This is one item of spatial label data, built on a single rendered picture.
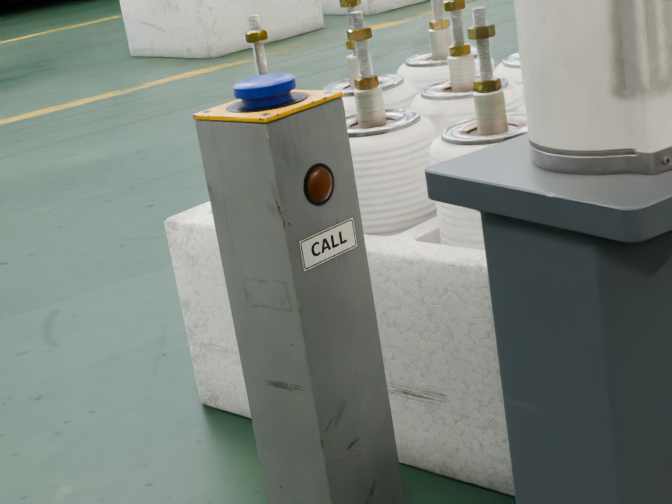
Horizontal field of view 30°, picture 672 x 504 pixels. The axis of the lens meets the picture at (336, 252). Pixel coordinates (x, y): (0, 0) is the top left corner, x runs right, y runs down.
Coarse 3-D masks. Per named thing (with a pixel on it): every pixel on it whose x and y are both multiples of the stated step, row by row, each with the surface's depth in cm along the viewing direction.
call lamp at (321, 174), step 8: (320, 168) 79; (312, 176) 79; (320, 176) 79; (328, 176) 80; (312, 184) 79; (320, 184) 79; (328, 184) 80; (312, 192) 79; (320, 192) 79; (328, 192) 80; (320, 200) 80
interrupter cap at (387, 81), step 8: (344, 80) 117; (384, 80) 115; (392, 80) 114; (400, 80) 113; (328, 88) 115; (336, 88) 115; (344, 88) 115; (384, 88) 111; (392, 88) 112; (344, 96) 112; (352, 96) 111
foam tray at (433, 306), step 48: (192, 240) 107; (384, 240) 94; (432, 240) 95; (192, 288) 110; (384, 288) 93; (432, 288) 89; (480, 288) 86; (192, 336) 112; (384, 336) 94; (432, 336) 91; (480, 336) 87; (240, 384) 109; (432, 384) 92; (480, 384) 89; (432, 432) 94; (480, 432) 91; (480, 480) 92
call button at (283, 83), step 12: (240, 84) 79; (252, 84) 79; (264, 84) 78; (276, 84) 78; (288, 84) 79; (240, 96) 79; (252, 96) 78; (264, 96) 78; (276, 96) 79; (288, 96) 80
